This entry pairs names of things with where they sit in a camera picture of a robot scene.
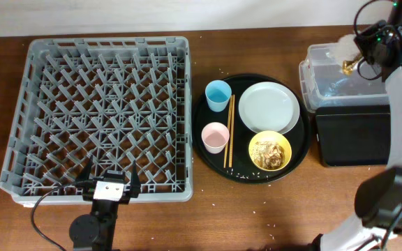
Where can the peanut shells and rice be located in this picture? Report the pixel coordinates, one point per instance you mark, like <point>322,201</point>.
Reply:
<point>268,155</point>

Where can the right wooden chopstick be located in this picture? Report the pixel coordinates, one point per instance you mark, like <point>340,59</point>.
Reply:
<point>232,123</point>

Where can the white tissue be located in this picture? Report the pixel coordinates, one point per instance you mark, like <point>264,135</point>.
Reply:
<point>345,49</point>

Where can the left wooden chopstick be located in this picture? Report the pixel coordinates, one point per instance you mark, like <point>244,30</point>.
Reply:
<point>228,127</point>

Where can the pink plastic cup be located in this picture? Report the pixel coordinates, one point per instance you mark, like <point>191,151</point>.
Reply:
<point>214,136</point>

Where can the black rectangular waste bin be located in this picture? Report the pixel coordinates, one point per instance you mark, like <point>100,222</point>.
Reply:
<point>353,135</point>

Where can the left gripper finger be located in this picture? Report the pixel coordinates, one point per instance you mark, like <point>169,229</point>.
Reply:
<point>85,173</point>
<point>135,184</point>

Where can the white round plate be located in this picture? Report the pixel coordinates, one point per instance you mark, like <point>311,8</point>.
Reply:
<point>269,106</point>

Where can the wooden chopstick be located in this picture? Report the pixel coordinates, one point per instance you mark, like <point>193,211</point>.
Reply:
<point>232,123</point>
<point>228,127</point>

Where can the yellow bowl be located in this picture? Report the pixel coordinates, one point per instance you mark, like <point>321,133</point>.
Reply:
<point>271,136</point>

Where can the clear plastic waste bin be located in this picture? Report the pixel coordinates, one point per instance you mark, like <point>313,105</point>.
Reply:
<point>324,85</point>

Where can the light blue plastic cup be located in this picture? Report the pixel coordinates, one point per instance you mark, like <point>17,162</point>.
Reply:
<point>218,93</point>

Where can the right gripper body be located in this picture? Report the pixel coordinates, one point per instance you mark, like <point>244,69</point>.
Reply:
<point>368,37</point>

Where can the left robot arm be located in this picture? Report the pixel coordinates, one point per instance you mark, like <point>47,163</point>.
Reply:
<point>95,230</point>

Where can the grey dishwasher rack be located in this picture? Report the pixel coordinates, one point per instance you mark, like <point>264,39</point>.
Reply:
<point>114,104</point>

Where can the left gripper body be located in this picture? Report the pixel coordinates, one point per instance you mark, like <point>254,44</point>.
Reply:
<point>86,188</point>

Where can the gold foil wrapper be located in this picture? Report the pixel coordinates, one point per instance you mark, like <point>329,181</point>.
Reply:
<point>348,66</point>

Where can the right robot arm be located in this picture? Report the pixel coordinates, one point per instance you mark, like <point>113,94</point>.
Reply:
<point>378,202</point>

